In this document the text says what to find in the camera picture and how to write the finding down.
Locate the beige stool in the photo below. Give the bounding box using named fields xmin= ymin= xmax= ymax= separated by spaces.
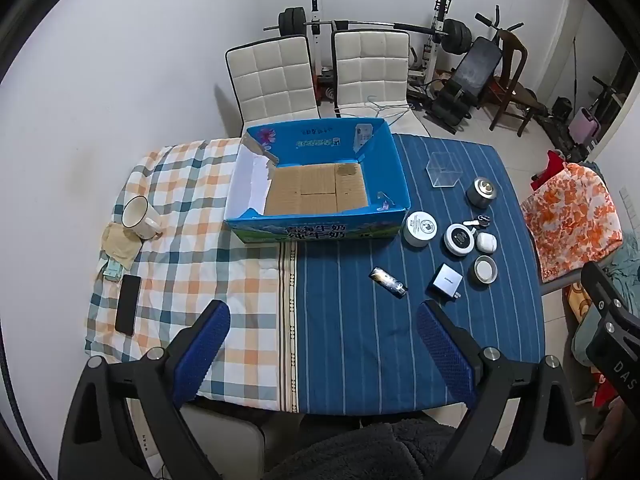
xmin=180 ymin=402 xmax=266 ymax=480

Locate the black exercise bench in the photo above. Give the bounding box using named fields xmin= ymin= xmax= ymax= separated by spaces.
xmin=430 ymin=6 xmax=525 ymax=135

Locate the grey fleece clothing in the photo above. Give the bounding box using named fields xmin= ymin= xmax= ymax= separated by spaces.
xmin=262 ymin=420 xmax=506 ymax=480

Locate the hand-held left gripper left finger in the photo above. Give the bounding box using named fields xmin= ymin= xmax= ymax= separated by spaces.
xmin=60 ymin=300 xmax=232 ymax=480

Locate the clear plastic box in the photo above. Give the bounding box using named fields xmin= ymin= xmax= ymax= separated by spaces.
xmin=426 ymin=150 xmax=462 ymax=188

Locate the beige folded cloth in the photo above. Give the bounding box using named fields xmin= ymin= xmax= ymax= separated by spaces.
xmin=102 ymin=222 xmax=143 ymax=271

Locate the white clothes hanger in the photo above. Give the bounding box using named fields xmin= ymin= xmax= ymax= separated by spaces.
xmin=335 ymin=95 xmax=416 ymax=123

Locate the white barbell rack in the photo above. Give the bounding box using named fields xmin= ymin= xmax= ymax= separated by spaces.
xmin=306 ymin=0 xmax=451 ymax=106

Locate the black smartphone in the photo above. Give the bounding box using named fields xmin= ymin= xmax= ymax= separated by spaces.
xmin=115 ymin=275 xmax=142 ymax=337

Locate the black and silver lighter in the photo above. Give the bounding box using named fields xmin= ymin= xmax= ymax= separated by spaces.
xmin=369 ymin=267 xmax=408 ymax=300

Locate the white padded chair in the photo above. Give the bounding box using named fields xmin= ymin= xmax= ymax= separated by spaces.
xmin=225 ymin=35 xmax=321 ymax=136
xmin=331 ymin=30 xmax=431 ymax=136

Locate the white charger adapter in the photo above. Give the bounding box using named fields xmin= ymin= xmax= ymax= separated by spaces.
xmin=426 ymin=262 xmax=462 ymax=303

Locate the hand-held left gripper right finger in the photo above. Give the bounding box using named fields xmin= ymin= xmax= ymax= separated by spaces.
xmin=416 ymin=300 xmax=586 ymax=480

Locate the teal cloth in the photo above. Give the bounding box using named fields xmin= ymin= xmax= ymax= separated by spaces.
xmin=612 ymin=230 xmax=640 ymax=281

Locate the checked and blue striped cloth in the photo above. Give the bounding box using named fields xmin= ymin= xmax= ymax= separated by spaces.
xmin=82 ymin=132 xmax=547 ymax=416

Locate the blue cardboard milk box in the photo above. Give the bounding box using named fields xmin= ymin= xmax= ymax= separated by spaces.
xmin=223 ymin=117 xmax=412 ymax=243

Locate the brown wooden chair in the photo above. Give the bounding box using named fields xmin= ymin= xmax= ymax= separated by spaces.
xmin=487 ymin=30 xmax=548 ymax=136

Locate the white mug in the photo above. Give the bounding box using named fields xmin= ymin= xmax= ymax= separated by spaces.
xmin=121 ymin=195 xmax=165 ymax=240

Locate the pink bucket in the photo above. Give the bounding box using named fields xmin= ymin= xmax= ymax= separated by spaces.
xmin=570 ymin=107 xmax=601 ymax=148

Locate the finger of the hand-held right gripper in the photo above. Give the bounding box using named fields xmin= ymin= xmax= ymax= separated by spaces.
xmin=580 ymin=261 xmax=640 ymax=406

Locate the orange floral cloth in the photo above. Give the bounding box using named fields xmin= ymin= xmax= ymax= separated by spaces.
xmin=520 ymin=162 xmax=625 ymax=283

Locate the black barbell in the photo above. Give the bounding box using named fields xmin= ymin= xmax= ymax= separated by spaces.
xmin=264 ymin=7 xmax=473 ymax=56

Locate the black and white round tin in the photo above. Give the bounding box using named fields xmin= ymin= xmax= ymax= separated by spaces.
xmin=444 ymin=223 xmax=476 ymax=258

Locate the white cream jar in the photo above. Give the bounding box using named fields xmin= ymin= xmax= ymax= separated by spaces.
xmin=403 ymin=211 xmax=438 ymax=247

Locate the red cloth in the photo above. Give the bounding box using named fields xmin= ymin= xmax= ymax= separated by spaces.
xmin=531 ymin=150 xmax=568 ymax=191

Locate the small open round tin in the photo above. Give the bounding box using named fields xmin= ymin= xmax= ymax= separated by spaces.
xmin=468 ymin=255 xmax=498 ymax=286

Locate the silver metal tin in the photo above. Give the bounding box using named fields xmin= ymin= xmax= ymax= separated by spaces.
xmin=466 ymin=176 xmax=497 ymax=209

